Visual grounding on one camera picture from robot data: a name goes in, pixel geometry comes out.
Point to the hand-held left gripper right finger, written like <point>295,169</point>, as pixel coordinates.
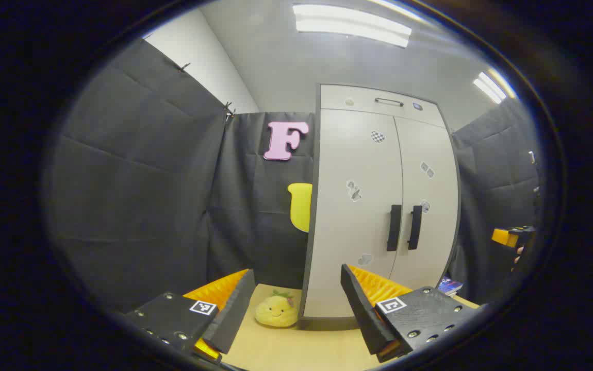
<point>363,309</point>

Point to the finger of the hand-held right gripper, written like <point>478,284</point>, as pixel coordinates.
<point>503,237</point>

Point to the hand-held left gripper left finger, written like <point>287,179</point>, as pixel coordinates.
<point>232,314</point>

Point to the grey double-door shoe cabinet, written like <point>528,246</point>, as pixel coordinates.
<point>322,323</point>

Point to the grey cabinet door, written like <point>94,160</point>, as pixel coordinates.
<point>433,232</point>
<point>348,232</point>

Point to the yellow plush toy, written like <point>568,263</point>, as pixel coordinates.
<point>276,312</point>

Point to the blue book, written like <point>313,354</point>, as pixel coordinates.
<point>450,286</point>

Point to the small ceiling light panel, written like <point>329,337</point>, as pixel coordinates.
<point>490,88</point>

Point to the black backdrop cloth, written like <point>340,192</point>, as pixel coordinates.
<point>136,180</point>

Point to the black cloth clip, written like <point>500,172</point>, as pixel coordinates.
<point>229,109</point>

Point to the large ceiling light panel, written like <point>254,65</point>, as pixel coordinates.
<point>350,26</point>

